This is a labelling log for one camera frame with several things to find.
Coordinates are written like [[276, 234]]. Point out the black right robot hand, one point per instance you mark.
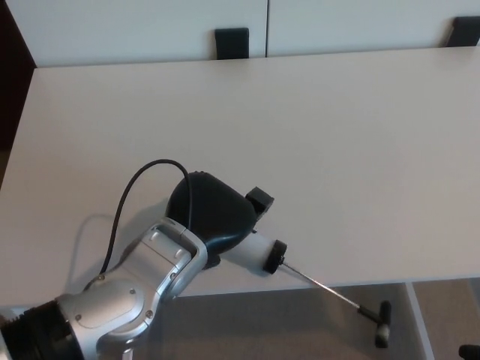
[[470, 354]]

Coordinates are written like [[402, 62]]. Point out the dark brown wooden panel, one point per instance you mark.
[[13, 75]]

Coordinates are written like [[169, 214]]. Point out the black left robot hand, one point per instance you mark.
[[217, 213]]

